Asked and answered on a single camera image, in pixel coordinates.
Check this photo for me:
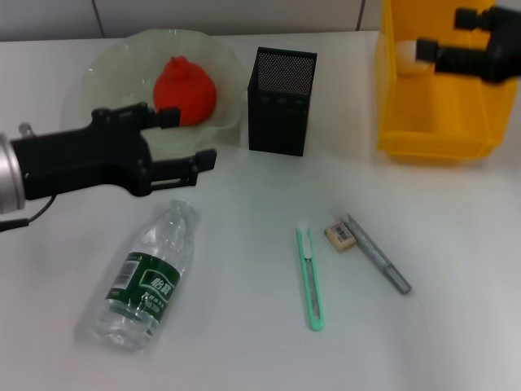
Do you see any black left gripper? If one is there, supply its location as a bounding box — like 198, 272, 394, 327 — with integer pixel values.
10, 101, 217, 200

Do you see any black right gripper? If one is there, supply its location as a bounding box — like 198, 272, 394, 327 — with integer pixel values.
417, 5, 521, 85

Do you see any orange fruit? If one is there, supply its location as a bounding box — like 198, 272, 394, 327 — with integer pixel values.
152, 55, 217, 128

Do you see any white paper ball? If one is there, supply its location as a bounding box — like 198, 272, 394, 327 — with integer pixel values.
396, 39, 437, 75

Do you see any clear bottle with green label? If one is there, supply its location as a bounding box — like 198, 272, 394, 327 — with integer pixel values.
91, 198, 204, 352

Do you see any green glass fruit plate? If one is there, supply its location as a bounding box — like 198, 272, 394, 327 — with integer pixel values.
81, 28, 250, 160

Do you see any black mesh pen holder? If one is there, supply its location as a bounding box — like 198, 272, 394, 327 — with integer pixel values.
247, 46, 317, 157

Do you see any green utility knife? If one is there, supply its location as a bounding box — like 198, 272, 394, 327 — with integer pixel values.
295, 221, 326, 332

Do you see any beige eraser with barcode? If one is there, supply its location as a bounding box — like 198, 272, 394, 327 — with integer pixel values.
324, 222, 359, 254

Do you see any grey pen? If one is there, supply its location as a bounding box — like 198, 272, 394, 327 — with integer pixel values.
329, 209, 414, 295

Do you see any yellow plastic bin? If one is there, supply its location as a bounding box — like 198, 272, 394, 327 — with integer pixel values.
376, 0, 519, 165

